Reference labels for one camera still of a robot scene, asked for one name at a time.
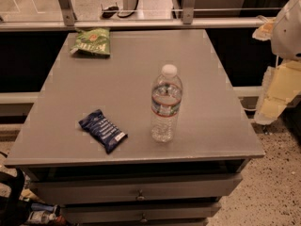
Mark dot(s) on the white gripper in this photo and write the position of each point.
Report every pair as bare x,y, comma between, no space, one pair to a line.
288,32

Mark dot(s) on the clear plastic water bottle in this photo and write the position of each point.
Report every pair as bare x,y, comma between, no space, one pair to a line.
166,97

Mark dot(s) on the green jalapeno chip bag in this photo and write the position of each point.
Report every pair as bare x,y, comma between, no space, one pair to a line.
94,42

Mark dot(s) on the black bag on floor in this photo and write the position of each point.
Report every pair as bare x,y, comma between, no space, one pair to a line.
13,211

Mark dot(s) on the grey drawer cabinet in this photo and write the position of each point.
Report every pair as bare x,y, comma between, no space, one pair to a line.
213,136

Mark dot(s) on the dark object behind glass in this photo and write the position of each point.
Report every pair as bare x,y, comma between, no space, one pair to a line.
109,12

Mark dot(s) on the blue snack packet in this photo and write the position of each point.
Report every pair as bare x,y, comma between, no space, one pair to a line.
103,130

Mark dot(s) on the lower grey drawer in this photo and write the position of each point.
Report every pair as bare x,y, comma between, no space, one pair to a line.
141,213

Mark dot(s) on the grey drawer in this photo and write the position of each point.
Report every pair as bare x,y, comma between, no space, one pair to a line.
137,189
141,213

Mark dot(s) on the upper grey drawer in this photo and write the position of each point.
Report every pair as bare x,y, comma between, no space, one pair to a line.
137,189

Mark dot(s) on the clutter items on floor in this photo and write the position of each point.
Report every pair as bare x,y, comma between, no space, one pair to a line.
40,213

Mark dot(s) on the metal railing frame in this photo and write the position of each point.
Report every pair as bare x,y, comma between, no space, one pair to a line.
69,15

